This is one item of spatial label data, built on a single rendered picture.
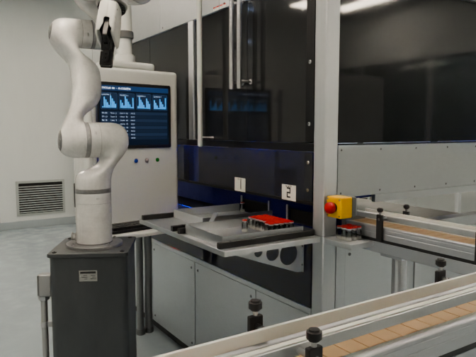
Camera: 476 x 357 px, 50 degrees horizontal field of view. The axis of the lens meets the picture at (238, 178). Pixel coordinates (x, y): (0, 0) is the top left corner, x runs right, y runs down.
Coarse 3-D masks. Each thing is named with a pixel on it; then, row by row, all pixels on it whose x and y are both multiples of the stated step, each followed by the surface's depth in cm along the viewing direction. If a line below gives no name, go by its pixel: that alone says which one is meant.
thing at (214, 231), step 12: (192, 228) 180; (204, 228) 189; (216, 228) 192; (228, 228) 194; (240, 228) 194; (288, 228) 178; (300, 228) 181; (204, 240) 173; (216, 240) 166; (228, 240) 164
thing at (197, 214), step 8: (184, 208) 222; (192, 208) 224; (200, 208) 226; (208, 208) 228; (216, 208) 231; (224, 208) 233; (232, 208) 236; (176, 216) 217; (184, 216) 211; (192, 216) 205; (200, 216) 221; (208, 216) 221; (224, 216) 203; (232, 216) 205; (240, 216) 207; (248, 216) 209
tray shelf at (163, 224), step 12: (156, 228) 201; (168, 228) 195; (192, 240) 176; (288, 240) 174; (300, 240) 175; (312, 240) 178; (216, 252) 162; (228, 252) 159; (240, 252) 161; (252, 252) 164
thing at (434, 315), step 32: (416, 288) 92; (448, 288) 97; (256, 320) 77; (320, 320) 79; (352, 320) 87; (384, 320) 78; (416, 320) 87; (448, 320) 87; (192, 352) 67; (224, 352) 70; (256, 352) 66; (288, 352) 68; (320, 352) 66; (352, 352) 75; (384, 352) 75; (416, 352) 79; (448, 352) 84
